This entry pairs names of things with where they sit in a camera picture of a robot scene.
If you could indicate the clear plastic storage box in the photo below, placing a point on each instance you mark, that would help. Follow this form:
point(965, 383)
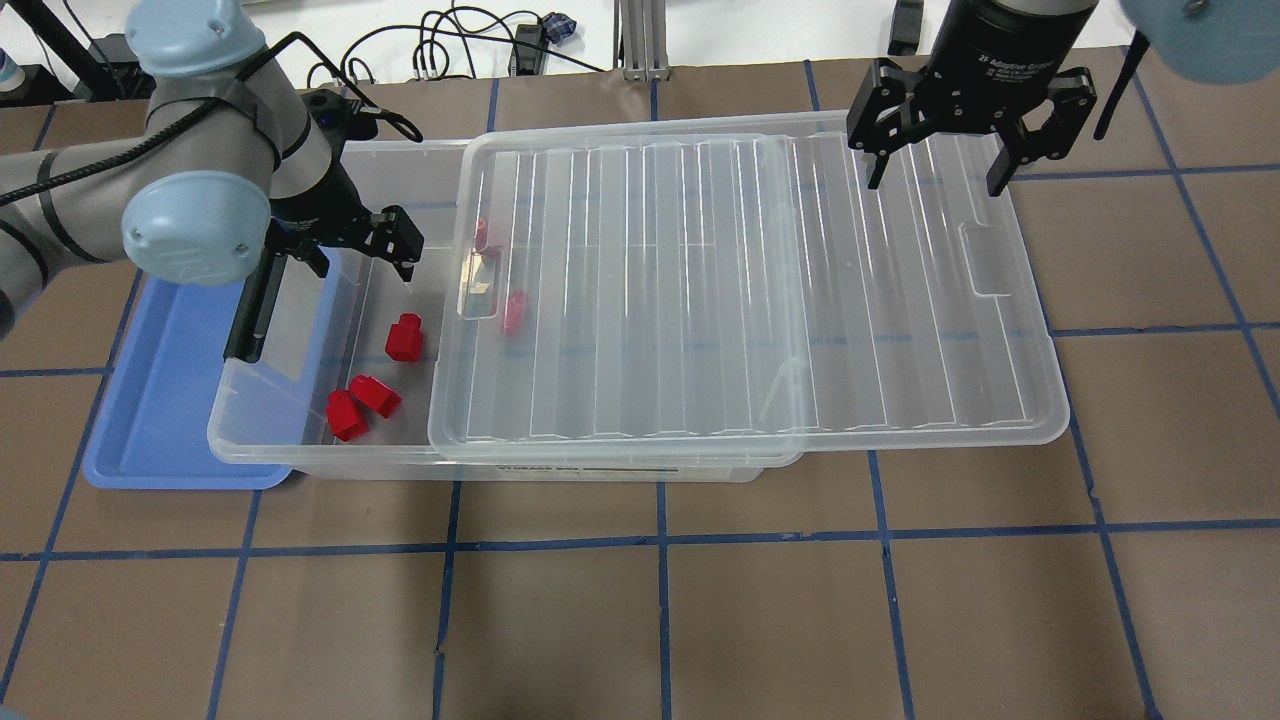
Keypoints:
point(343, 385)

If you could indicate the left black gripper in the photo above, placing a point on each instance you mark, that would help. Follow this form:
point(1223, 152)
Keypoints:
point(318, 212)

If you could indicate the red block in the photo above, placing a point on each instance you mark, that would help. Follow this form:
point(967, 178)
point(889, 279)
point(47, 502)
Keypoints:
point(375, 395)
point(406, 339)
point(514, 314)
point(345, 416)

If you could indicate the black power adapter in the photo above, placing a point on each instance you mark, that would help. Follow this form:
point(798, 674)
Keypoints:
point(529, 50)

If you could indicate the aluminium frame post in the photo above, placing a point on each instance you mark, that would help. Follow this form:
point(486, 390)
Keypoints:
point(640, 37)

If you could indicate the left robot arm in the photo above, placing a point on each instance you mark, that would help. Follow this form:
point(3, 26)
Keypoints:
point(233, 167)

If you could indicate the blue plastic tray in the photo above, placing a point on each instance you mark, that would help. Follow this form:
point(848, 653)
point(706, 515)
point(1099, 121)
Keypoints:
point(177, 415)

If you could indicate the clear plastic box lid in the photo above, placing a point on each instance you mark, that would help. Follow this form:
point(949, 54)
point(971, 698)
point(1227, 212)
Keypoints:
point(726, 287)

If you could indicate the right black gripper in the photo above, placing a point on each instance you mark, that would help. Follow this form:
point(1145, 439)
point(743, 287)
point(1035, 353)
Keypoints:
point(998, 52)

